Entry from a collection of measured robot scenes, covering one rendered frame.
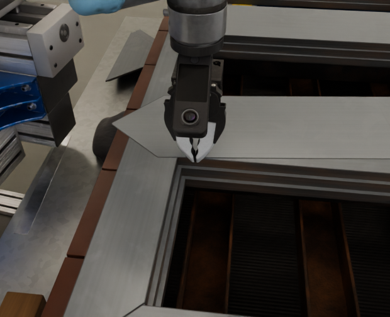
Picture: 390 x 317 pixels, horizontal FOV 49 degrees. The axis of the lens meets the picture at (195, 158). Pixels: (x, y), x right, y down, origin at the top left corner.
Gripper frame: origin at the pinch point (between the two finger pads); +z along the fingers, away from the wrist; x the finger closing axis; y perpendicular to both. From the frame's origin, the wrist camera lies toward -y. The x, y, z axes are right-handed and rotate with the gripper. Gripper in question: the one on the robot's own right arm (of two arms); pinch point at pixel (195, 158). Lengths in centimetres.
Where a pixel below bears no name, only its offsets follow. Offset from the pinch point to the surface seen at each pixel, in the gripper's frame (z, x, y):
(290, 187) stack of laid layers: 4.5, -15.7, -0.2
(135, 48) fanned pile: 16, 25, 65
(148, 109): 0.8, 10.2, 13.5
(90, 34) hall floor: 88, 97, 216
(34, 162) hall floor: 88, 84, 86
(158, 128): 0.8, 7.4, 7.9
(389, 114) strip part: 0.9, -33.7, 16.9
